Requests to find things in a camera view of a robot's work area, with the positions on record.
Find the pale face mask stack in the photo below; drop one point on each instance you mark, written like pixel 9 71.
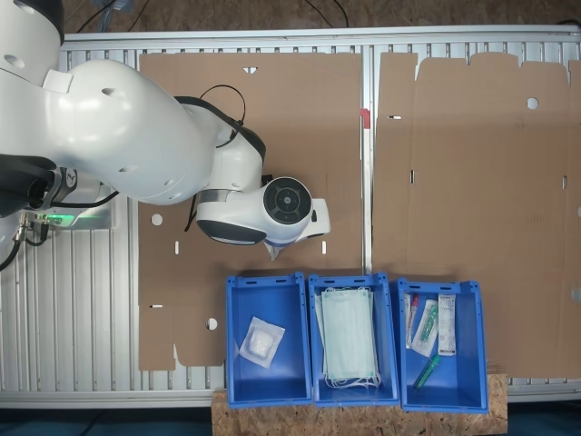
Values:
pixel 347 336

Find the small red tape piece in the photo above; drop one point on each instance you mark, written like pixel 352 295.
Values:
pixel 364 119

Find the loose green capped tube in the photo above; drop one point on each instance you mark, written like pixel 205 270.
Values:
pixel 426 371

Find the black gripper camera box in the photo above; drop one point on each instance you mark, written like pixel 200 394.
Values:
pixel 267 178

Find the clear packet with green tubes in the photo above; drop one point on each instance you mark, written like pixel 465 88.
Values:
pixel 426 327

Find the blue plastic bin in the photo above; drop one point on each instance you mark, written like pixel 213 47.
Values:
pixel 463 377
pixel 272 381
pixel 358 400

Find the brown cardboard sheet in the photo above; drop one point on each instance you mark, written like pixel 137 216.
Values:
pixel 476 204
pixel 308 136

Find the chipboard wooden block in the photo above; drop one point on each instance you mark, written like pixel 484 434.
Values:
pixel 363 422

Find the clear packet with red-capped tube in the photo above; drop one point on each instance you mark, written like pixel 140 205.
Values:
pixel 410 318

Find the white printed flat packet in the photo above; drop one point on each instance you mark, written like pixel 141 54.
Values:
pixel 447 324

